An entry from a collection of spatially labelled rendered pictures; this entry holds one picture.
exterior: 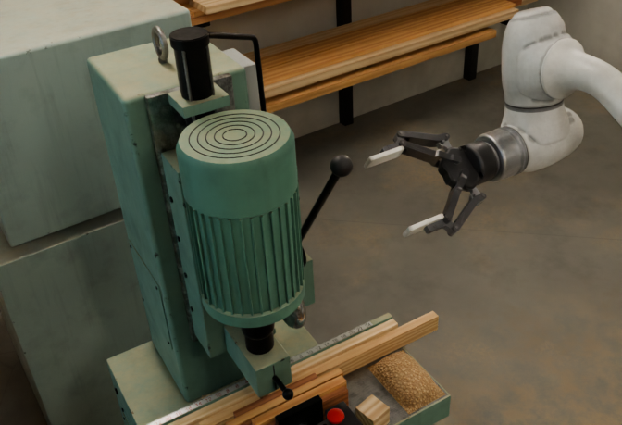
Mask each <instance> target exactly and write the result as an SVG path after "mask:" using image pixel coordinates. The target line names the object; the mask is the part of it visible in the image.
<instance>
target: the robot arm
mask: <svg viewBox="0 0 622 425"><path fill-rule="evenodd" d="M502 84H503V89H504V117H503V121H502V124H501V127H500V128H497V129H495V130H493V131H489V132H486V133H483V134H481V135H480V136H479V137H478V138H477V139H476V140H475V141H474V142H472V143H469V144H464V145H462V146H459V147H451V145H450V143H449V140H448V139H449V138H450V135H449V134H448V133H442V134H430V133H423V132H415V131H401V130H399V131H398V132H397V133H396V134H395V136H394V137H393V141H394V144H389V145H386V146H384V147H383V148H382V149H381V151H380V152H379V154H377V155H374V156H370V157H369V158H368V160H367V162H366V163H365V165H364V167H365V168H366V169H367V168H370V167H373V166H376V165H378V164H380V163H383V162H386V161H389V160H392V159H394V158H396V157H399V155H400V154H403V155H406V156H410V157H413V158H416V159H419V160H422V161H425V162H428V163H430V164H431V165H432V166H433V167H436V168H438V171H439V173H440V174H441V175H442V177H443V180H444V182H445V184H446V185H449V186H450V187H451V189H450V192H449V196H448V199H447V202H446V205H445V208H444V210H443V212H442V214H440V215H437V216H435V217H432V218H430V219H426V220H423V221H421V222H419V223H417V224H414V225H412V226H409V227H408V228H407V229H406V230H405V231H404V233H403V237H407V236H409V235H411V234H414V233H416V232H419V231H423V230H424V231H425V233H426V234H430V233H432V232H435V231H437V230H440V229H444V230H446V231H447V234H448V235H449V236H451V237H452V236H454V235H455V234H456V233H457V232H458V231H459V230H460V228H461V227H462V226H463V224H464V223H465V221H466V220H467V218H468V217H469V215H470V214H471V212H472V211H473V209H474V208H475V206H477V205H479V204H480V203H481V202H482V201H483V200H484V199H485V198H486V197H487V196H486V194H485V193H480V192H479V190H478V189H477V187H476V186H477V185H480V184H482V183H484V182H487V181H493V182H497V181H501V180H504V179H506V178H509V177H511V176H516V175H517V174H519V173H521V172H532V171H535V170H539V169H544V168H546V167H549V166H551V165H552V164H554V163H556V162H558V161H560V160H561V159H563V158H565V157H566V156H568V155H570V154H571V153H572V152H573V151H574V150H575V149H576V148H577V147H578V146H579V145H580V143H581V141H582V139H583V134H584V129H583V124H582V121H581V119H580V117H579V116H578V115H577V114H576V113H575V112H574V111H572V110H571V109H569V108H567V107H565V105H564V98H566V97H568V96H570V95H571V94H572V93H574V92H575V91H576V90H579V91H582V92H585V93H587V94H590V95H592V96H593V97H594V98H595V99H597V100H598V101H599V102H600V103H601V104H602V105H603V106H604V107H605V108H606V110H607V111H608V112H609V113H610V114H611V115H612V116H613V118H614V119H615V120H616V121H617V122H618V123H619V125H620V126H621V127H622V73H621V72H620V71H619V70H617V69H616V68H614V67H613V66H611V65H610V64H608V63H606V62H604V61H603V60H601V59H599V58H597V57H595V56H590V55H588V54H586V53H585V52H584V49H583V47H582V45H581V44H580V43H579V42H578V41H577V40H575V39H572V38H571V36H570V35H569V34H568V33H566V25H565V23H564V21H563V20H562V18H561V17H560V15H559V14H558V13H557V11H555V10H552V9H551V8H550V7H548V6H542V7H535V8H531V9H527V10H523V11H519V12H517V13H516V14H515V15H514V16H513V17H512V19H510V20H509V22H508V24H507V26H506V29H505V32H504V38H503V46H502ZM424 146H426V147H424ZM427 147H437V148H438V149H440V148H442V149H444V150H445V152H443V151H440V150H439V151H435V150H432V149H429V148H427ZM440 158H441V161H440V160H439V159H440ZM462 190H463V191H467V192H470V196H469V199H468V200H469V202H468V203H467V204H466V206H465V207H464V209H463V210H462V211H461V213H460V214H459V216H458V217H457V218H456V220H455V221H454V223H452V217H453V215H454V211H455V208H456V205H457V202H458V199H459V196H460V194H461V192H462Z"/></svg>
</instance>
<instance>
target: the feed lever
mask: <svg viewBox="0 0 622 425"><path fill-rule="evenodd" d="M352 169H353V162H352V160H351V159H350V157H348V156H346V155H337V156H335V157H334V158H333V159H332V160H331V161H330V170H331V172H332V173H331V175H330V178H329V179H328V181H327V183H326V185H325V186H324V188H323V190H322V192H321V194H320V195H319V197H318V199H317V201H316V202H315V204H314V206H313V208H312V209H311V211H310V213H309V215H308V216H307V218H306V220H305V223H304V224H303V226H302V228H301V235H302V240H303V239H304V238H305V236H306V234H307V232H308V231H309V229H310V227H311V226H312V224H313V222H314V220H315V219H316V217H317V215H318V213H319V211H320V210H321V208H322V207H323V205H324V204H325V202H326V200H327V199H328V197H329V195H330V193H331V191H332V190H333V188H334V186H335V184H336V183H337V181H338V179H339V178H340V177H345V176H347V175H349V174H350V173H351V171H352ZM302 249H303V263H304V267H305V264H306V256H305V250H304V248H303V247H302Z"/></svg>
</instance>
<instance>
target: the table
mask: <svg viewBox="0 0 622 425"><path fill-rule="evenodd" d="M402 350H404V351H405V352H406V353H407V354H408V355H410V354H409V353H408V352H407V351H406V350H405V349H404V348H403V347H401V348H399V349H397V350H395V351H393V352H391V353H389V354H388V355H386V356H389V355H391V354H393V353H397V352H400V351H402ZM386 356H383V357H381V358H379V359H377V360H375V361H373V362H371V363H369V364H367V365H365V366H364V367H362V368H360V369H356V370H354V371H352V372H350V373H348V374H346V375H344V376H343V377H344V378H345V379H346V384H347V389H348V402H349V408H350V409H351V410H352V411H353V413H354V414H355V408H356V407H357V406H359V405H360V404H361V403H362V402H363V401H365V400H366V399H367V398H368V397H369V396H371V395H372V394H373V395H374V396H376V397H377V398H378V399H379V400H380V401H381V402H383V403H384V404H385V405H387V406H388V407H389V408H390V422H389V423H388V424H387V425H433V424H434V423H436V422H438V421H440V420H441V419H444V418H446V417H448V416H449V412H450V402H451V396H450V395H449V394H448V393H447V392H446V391H445V390H444V389H443V387H442V386H441V385H440V384H439V383H438V382H437V381H436V380H435V379H434V378H433V377H432V376H431V375H430V374H429V375H430V377H431V378H432V379H433V380H434V382H435V383H436V384H437V385H438V386H439V387H440V388H441V389H442V390H443V391H444V392H445V393H446V395H444V396H442V397H440V398H438V399H437V400H435V401H433V402H431V403H429V404H427V405H426V406H423V407H421V408H420V409H418V410H417V411H415V412H413V413H411V414H409V415H408V413H407V412H406V411H405V410H404V409H403V408H402V407H401V405H400V404H399V403H398V402H397V401H396V400H395V399H394V398H393V396H392V395H391V394H390V393H389V392H388V391H387V390H386V388H385V387H384V386H383V385H382V384H381V383H380V382H379V380H378V379H377V378H376V377H375V376H374V375H373V374H372V373H371V371H370V370H369V369H368V367H370V366H372V365H374V364H376V363H378V362H380V361H381V360H382V359H383V358H384V357H386ZM410 356H411V355H410ZM411 357H412V356H411ZM417 363H418V362H417ZM418 364H419V363H418ZM419 365H420V364H419ZM420 366H421V365H420ZM421 367H422V366H421ZM422 368H423V367H422ZM423 369H424V368H423Z"/></svg>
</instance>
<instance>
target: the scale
mask: <svg viewBox="0 0 622 425"><path fill-rule="evenodd" d="M372 325H373V324H372V323H371V322H370V321H368V322H366V323H364V324H362V325H360V326H358V327H356V328H353V329H351V330H349V331H347V332H345V333H343V334H340V335H338V336H336V337H334V338H332V339H330V340H327V341H326V342H324V343H322V344H319V345H317V346H314V347H312V348H310V349H308V350H306V351H304V352H303V353H300V354H298V355H296V356H293V357H291V358H290V360H291V364H292V363H293V362H295V361H297V360H299V359H301V358H303V357H306V356H309V355H311V354H313V353H315V352H316V351H319V350H321V349H323V348H325V347H327V346H329V345H331V344H335V343H337V342H339V341H340V340H342V339H344V338H346V337H349V336H351V335H353V334H355V333H357V332H359V331H362V330H364V329H366V328H368V327H370V326H372ZM248 383H249V382H248V381H247V379H244V380H242V381H239V382H237V383H234V384H232V385H231V386H229V387H227V388H225V389H222V390H220V391H218V392H216V393H214V394H211V395H209V396H207V397H205V398H203V399H201V400H199V401H197V402H194V403H192V404H190V405H188V406H186V407H183V408H181V409H179V410H177V411H175V412H173V413H171V414H168V415H166V416H165V417H163V418H161V419H158V420H155V421H153V422H151V423H149V424H147V425H161V424H163V423H165V422H167V421H169V420H172V419H174V418H176V417H178V416H180V415H182V414H185V413H187V412H189V411H191V410H193V409H195V408H197V407H199V406H202V405H204V404H206V403H208V402H210V401H212V400H215V399H217V398H219V397H221V396H222V395H224V394H227V393H230V392H232V391H234V390H236V389H238V388H240V387H242V386H244V385H246V384H248Z"/></svg>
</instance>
